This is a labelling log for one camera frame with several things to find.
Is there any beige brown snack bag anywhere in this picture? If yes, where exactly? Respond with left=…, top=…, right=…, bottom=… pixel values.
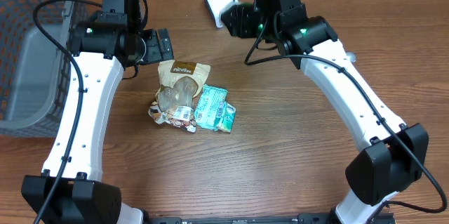
left=148, top=60, right=210, bottom=133

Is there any teal wipes packet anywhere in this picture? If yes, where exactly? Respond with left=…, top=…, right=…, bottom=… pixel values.
left=194, top=84, right=228, bottom=131

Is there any teal tissue pack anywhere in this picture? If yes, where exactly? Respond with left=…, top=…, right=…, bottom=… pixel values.
left=215, top=101, right=236, bottom=133

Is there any yellow dish soap bottle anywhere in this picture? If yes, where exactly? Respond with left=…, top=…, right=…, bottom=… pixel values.
left=346, top=52, right=356, bottom=63

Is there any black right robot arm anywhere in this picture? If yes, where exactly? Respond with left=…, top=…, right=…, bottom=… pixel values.
left=219, top=0, right=429, bottom=223

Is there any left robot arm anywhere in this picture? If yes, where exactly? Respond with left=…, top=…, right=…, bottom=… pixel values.
left=21, top=0, right=173, bottom=223

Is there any grey plastic mesh basket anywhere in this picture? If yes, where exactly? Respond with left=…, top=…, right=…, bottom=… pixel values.
left=1, top=0, right=88, bottom=137

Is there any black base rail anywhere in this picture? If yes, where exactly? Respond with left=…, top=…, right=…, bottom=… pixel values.
left=140, top=211, right=397, bottom=224

